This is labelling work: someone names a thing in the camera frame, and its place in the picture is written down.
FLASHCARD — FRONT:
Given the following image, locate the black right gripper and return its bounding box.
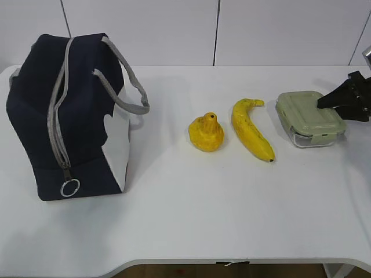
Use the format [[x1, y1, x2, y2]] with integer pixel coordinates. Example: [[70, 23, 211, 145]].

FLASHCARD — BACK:
[[317, 71, 370, 122]]

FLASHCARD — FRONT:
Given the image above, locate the glass container green lid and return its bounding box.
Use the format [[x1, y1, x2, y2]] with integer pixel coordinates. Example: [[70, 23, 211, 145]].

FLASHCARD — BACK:
[[275, 91, 346, 148]]

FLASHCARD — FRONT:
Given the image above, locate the yellow banana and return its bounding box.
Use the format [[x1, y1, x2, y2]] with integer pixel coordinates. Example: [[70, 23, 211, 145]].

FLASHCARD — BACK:
[[231, 98, 275, 162]]

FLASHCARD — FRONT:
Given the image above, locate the yellow toy pear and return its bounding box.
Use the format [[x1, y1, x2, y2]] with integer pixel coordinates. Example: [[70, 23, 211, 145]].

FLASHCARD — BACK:
[[188, 112, 224, 152]]

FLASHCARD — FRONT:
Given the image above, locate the navy and white lunch bag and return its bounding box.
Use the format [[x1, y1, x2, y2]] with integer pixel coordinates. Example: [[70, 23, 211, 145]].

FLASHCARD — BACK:
[[6, 33, 150, 201]]

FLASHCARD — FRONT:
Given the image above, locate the black tape on table edge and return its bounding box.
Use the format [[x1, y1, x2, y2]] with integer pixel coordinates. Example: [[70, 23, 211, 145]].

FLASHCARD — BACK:
[[215, 261, 250, 267]]

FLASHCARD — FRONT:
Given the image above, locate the silver camera on right wrist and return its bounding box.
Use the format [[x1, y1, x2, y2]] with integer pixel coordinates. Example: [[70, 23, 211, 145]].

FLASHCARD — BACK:
[[362, 46, 371, 68]]

